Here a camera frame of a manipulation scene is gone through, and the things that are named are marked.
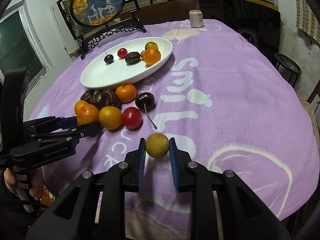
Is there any tan longan fruit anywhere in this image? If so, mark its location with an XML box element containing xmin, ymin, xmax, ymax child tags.
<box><xmin>140</xmin><ymin>50</ymin><xmax>145</xmax><ymax>58</ymax></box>
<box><xmin>146</xmin><ymin>133</ymin><xmax>169</xmax><ymax>158</ymax></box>

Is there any large rough orange tangerine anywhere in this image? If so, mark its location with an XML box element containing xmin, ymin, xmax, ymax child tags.
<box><xmin>76</xmin><ymin>104</ymin><xmax>99</xmax><ymax>125</ymax></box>

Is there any small orange kumquat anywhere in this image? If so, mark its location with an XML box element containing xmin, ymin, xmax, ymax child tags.
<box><xmin>74</xmin><ymin>100</ymin><xmax>88</xmax><ymax>115</ymax></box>

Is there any red cherry tomato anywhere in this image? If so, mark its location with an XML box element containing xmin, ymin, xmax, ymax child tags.
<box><xmin>121</xmin><ymin>107</ymin><xmax>142</xmax><ymax>129</ymax></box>
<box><xmin>117</xmin><ymin>48</ymin><xmax>128</xmax><ymax>59</ymax></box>

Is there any yellow orange tomato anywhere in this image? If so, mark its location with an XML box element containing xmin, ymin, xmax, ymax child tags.
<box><xmin>99</xmin><ymin>106</ymin><xmax>122</xmax><ymax>130</ymax></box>
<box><xmin>145</xmin><ymin>42</ymin><xmax>158</xmax><ymax>50</ymax></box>

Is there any dark cherry with stem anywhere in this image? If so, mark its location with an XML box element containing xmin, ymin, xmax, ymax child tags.
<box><xmin>135</xmin><ymin>92</ymin><xmax>157</xmax><ymax>129</ymax></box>
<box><xmin>104</xmin><ymin>52</ymin><xmax>114</xmax><ymax>64</ymax></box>

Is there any small orange tangerine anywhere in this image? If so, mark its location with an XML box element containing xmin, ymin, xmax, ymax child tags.
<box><xmin>143</xmin><ymin>49</ymin><xmax>161</xmax><ymax>66</ymax></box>
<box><xmin>116</xmin><ymin>84</ymin><xmax>137</xmax><ymax>103</ymax></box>

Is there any person left hand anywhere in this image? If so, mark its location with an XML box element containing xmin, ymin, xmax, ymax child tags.
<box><xmin>4</xmin><ymin>167</ymin><xmax>44</xmax><ymax>200</ymax></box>

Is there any white oval plate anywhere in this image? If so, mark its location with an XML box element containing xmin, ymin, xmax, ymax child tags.
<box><xmin>80</xmin><ymin>37</ymin><xmax>173</xmax><ymax>89</ymax></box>

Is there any purple printed tablecloth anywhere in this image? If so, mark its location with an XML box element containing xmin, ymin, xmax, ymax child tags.
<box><xmin>30</xmin><ymin>20</ymin><xmax>319</xmax><ymax>220</ymax></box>

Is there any round deer picture screen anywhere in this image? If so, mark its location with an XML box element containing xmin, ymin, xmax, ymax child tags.
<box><xmin>57</xmin><ymin>0</ymin><xmax>146</xmax><ymax>60</ymax></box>

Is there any white drink can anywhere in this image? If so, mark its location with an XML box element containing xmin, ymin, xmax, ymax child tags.
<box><xmin>189</xmin><ymin>9</ymin><xmax>204</xmax><ymax>28</ymax></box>

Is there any black round stool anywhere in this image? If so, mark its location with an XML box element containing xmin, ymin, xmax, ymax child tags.
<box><xmin>274</xmin><ymin>53</ymin><xmax>302</xmax><ymax>88</ymax></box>

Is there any wooden chair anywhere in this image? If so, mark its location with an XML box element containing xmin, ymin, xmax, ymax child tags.
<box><xmin>300</xmin><ymin>81</ymin><xmax>320</xmax><ymax>146</ymax></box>

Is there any black board behind table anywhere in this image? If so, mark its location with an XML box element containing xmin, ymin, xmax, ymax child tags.
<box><xmin>198</xmin><ymin>0</ymin><xmax>281</xmax><ymax>64</ymax></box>

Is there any checkered curtain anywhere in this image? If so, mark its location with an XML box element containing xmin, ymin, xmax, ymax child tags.
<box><xmin>296</xmin><ymin>0</ymin><xmax>320</xmax><ymax>43</ymax></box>

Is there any window with white frame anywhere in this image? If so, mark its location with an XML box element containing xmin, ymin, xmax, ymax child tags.
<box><xmin>1</xmin><ymin>0</ymin><xmax>53</xmax><ymax>108</ymax></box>

